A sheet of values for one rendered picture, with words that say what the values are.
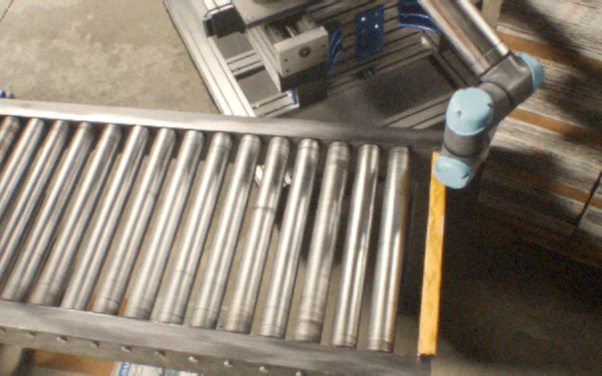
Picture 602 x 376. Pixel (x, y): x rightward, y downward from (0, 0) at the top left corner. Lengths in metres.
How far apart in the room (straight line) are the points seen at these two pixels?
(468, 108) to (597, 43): 0.42
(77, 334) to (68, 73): 1.83
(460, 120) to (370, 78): 1.18
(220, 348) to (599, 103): 0.99
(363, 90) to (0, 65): 1.65
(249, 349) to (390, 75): 1.39
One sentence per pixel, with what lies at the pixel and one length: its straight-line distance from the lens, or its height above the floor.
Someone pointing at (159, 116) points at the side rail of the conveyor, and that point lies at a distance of 1.50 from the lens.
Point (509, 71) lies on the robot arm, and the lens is 1.23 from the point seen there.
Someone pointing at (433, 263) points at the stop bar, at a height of 0.82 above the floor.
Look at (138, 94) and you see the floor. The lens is 2.73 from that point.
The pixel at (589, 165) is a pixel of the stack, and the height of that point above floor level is 0.53.
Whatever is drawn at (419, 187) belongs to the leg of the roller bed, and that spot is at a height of 0.65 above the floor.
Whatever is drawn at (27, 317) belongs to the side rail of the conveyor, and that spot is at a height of 0.80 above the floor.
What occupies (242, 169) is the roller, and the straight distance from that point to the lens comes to 1.35.
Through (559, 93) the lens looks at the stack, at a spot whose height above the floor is 0.74.
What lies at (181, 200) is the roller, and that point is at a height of 0.79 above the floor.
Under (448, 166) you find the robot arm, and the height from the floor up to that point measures 0.91.
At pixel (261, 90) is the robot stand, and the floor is 0.21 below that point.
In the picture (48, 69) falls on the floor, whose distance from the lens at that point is 3.00.
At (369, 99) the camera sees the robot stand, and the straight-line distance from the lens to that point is 2.24.
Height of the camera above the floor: 1.87
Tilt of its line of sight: 55 degrees down
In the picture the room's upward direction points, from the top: 9 degrees counter-clockwise
